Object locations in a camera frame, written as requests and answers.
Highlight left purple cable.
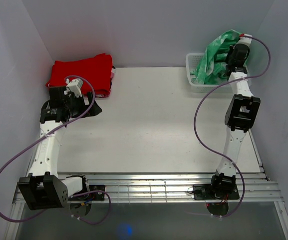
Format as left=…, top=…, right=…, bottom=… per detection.
left=0, top=75, right=112, bottom=225

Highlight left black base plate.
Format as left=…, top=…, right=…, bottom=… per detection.
left=69, top=184, right=106, bottom=202

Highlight white plastic basket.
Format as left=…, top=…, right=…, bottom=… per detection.
left=185, top=52, right=252, bottom=93

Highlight purple cable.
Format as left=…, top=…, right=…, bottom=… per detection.
left=0, top=75, right=112, bottom=225
left=186, top=37, right=272, bottom=219

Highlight aluminium frame rail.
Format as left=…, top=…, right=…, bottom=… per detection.
left=3, top=129, right=288, bottom=240

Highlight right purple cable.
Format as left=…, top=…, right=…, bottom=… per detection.
left=186, top=37, right=272, bottom=219

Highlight green tie-dye trousers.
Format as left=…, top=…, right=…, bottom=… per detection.
left=195, top=29, right=240, bottom=85

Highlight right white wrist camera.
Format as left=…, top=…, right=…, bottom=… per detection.
left=237, top=33, right=252, bottom=47

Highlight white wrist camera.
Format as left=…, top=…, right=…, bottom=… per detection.
left=65, top=78, right=83, bottom=98
left=237, top=33, right=252, bottom=47

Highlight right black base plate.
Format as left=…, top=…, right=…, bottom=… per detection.
left=193, top=184, right=240, bottom=200

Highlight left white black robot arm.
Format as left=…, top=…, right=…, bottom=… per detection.
left=18, top=86, right=102, bottom=210

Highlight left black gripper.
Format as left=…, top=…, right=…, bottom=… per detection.
left=65, top=91, right=102, bottom=119

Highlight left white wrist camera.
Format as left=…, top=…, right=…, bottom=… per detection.
left=65, top=78, right=83, bottom=98

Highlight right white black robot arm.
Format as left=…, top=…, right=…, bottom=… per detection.
left=209, top=43, right=261, bottom=200

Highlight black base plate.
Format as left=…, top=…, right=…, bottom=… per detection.
left=193, top=184, right=240, bottom=200
left=69, top=184, right=106, bottom=202

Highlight folded red trousers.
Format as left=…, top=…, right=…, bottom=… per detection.
left=45, top=53, right=113, bottom=91

